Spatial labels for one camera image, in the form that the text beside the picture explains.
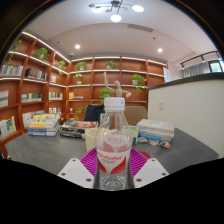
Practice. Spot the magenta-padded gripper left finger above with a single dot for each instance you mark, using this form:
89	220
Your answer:
75	171

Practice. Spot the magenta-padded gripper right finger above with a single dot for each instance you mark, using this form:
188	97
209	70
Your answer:
151	170

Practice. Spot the clear plastic water bottle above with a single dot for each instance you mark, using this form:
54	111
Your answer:
113	156

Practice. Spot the patterned oval badge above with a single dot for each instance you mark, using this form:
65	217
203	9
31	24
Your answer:
153	142
142	140
164	144

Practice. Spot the cream mug with red drawing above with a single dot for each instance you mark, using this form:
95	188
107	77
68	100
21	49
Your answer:
90	140

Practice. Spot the green and white box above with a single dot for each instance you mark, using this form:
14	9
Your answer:
134	133

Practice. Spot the white book stack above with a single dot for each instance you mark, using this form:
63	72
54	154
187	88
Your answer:
156	129

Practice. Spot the dark book stack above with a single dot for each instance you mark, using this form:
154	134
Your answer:
76	128

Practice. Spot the colourful book stack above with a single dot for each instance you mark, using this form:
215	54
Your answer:
43	126

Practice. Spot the tan chair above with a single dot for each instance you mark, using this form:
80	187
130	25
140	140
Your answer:
136	115

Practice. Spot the dark chair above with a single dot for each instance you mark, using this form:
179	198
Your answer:
93	113

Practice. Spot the wooden artist mannequin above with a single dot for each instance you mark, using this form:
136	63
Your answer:
117	87

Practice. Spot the grey curtain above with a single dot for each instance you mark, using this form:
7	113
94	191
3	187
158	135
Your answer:
196	70

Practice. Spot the recessed ceiling spotlight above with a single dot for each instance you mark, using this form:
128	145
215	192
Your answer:
77	46
160	50

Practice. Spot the window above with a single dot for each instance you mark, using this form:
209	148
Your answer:
215	66

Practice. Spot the ceiling air vent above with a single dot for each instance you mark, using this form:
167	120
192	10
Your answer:
140	27

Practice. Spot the branched ceiling lamp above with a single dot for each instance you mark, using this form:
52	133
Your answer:
115	16

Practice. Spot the white wall switch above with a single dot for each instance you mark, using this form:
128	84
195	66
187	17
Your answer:
161	105

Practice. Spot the wooden wall shelf unit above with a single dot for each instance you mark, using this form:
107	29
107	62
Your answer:
33	90

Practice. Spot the white wall notice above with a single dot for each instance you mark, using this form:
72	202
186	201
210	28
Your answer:
166	74

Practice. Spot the black curtain rail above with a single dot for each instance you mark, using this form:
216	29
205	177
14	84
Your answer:
200	56

